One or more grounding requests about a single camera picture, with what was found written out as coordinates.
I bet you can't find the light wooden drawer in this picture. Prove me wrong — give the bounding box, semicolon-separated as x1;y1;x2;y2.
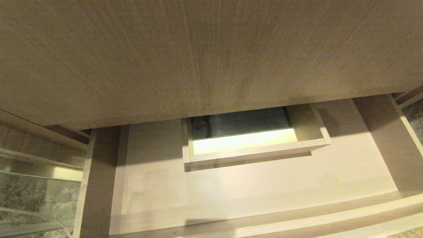
73;94;423;238

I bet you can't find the light wooden cabinet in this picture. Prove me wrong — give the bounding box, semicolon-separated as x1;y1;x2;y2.
0;0;423;153

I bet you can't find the glass panel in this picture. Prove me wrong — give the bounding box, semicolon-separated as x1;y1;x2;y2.
0;148;84;238

